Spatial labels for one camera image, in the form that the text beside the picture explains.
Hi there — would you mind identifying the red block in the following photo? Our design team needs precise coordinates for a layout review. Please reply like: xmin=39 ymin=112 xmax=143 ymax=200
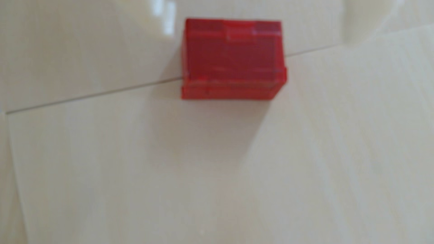
xmin=181 ymin=18 xmax=288 ymax=101

